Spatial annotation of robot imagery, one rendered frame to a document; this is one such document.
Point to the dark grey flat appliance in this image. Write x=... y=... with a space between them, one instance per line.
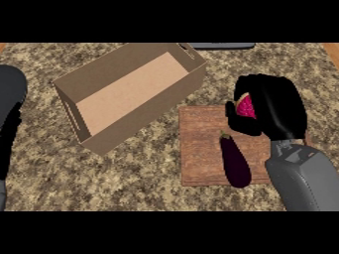
x=221 y=45

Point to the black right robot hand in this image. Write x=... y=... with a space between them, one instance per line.
x=279 y=105

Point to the dark purple eggplant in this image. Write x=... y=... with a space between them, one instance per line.
x=236 y=162

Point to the brown cardboard box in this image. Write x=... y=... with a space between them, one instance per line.
x=128 y=92

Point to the brown wooden cutting board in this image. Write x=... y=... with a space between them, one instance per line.
x=202 y=149

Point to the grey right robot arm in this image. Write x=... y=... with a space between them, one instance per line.
x=308 y=178

